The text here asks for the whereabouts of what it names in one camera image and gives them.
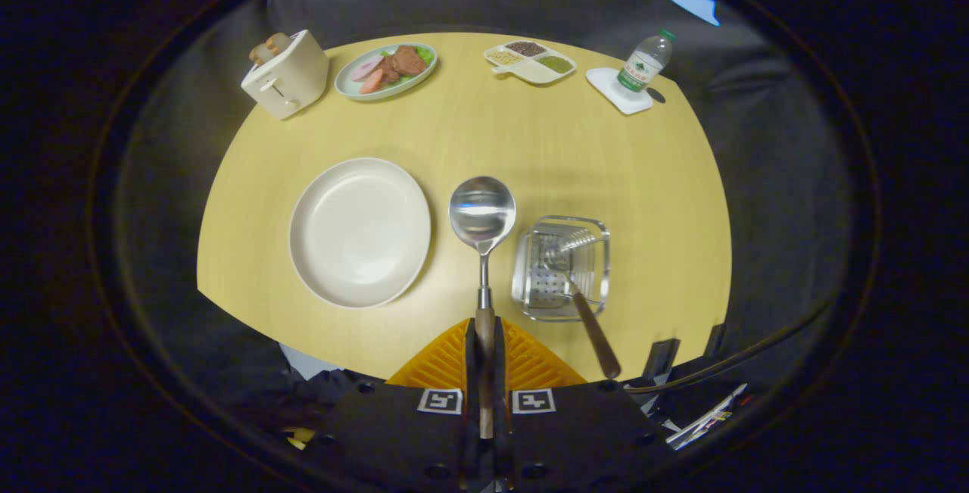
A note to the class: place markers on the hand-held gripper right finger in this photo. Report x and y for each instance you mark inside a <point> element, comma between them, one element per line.
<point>501,372</point>

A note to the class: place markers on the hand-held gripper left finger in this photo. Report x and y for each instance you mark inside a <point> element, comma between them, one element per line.
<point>471,372</point>

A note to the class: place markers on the metal perforated drainer basket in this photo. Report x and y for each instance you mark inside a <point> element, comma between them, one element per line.
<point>537,288</point>

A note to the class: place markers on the person's dark printed clothing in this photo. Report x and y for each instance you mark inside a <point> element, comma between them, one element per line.
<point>325,391</point>

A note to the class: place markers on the large white plate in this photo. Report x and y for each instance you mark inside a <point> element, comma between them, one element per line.
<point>359,232</point>

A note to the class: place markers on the white papers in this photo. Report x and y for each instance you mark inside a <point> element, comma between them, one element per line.
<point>704,421</point>

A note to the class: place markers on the white square coaster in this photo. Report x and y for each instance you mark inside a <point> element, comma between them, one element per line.
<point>606,88</point>

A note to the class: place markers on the white divided condiment dish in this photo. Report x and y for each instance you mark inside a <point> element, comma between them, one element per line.
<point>530,69</point>

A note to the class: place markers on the pink sausage slice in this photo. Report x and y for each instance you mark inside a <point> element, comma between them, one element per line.
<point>366,67</point>
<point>372,81</point>

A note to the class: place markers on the pale green plate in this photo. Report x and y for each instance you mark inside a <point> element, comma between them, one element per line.
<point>352,88</point>

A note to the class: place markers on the brown meat slice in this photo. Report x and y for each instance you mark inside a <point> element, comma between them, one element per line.
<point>409,61</point>

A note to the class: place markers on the small black disc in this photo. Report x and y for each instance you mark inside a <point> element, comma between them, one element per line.
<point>656,95</point>

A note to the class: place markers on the green lettuce leaf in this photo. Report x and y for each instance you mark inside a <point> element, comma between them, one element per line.
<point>425,55</point>

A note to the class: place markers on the clear plastic water bottle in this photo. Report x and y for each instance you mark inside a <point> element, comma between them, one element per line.
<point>642,65</point>

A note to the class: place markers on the cream toaster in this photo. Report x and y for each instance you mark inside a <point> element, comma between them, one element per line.
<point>291,80</point>

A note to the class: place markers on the brown toast slice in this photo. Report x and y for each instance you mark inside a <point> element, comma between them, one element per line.
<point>269,48</point>

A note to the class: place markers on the black metal frame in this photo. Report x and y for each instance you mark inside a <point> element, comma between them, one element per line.
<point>661,357</point>

